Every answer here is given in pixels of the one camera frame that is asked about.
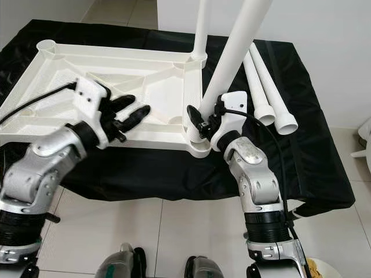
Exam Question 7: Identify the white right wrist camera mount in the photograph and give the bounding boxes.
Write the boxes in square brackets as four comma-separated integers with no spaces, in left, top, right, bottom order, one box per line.
[210,91,249,152]

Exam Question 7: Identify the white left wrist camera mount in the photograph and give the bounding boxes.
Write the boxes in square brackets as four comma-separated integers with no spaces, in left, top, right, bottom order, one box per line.
[74,76,111,148]

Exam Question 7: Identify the grey robot left foot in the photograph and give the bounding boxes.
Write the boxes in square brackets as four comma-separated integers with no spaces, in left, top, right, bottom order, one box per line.
[96,243,147,278]

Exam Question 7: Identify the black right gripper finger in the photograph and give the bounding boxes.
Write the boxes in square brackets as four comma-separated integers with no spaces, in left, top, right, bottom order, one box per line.
[186,104,207,133]

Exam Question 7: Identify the black tablecloth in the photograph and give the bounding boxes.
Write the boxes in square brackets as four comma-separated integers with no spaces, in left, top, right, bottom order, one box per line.
[0,19,356,218]

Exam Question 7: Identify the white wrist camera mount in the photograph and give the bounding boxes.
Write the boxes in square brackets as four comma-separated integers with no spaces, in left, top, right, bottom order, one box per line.
[74,76,111,148]
[210,91,249,152]

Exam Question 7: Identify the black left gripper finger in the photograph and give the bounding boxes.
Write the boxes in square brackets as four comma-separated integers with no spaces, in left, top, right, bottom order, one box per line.
[121,105,152,131]
[110,94,136,114]

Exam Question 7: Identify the yellow cloth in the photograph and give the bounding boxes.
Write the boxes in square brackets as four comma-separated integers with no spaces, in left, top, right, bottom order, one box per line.
[307,261,325,277]

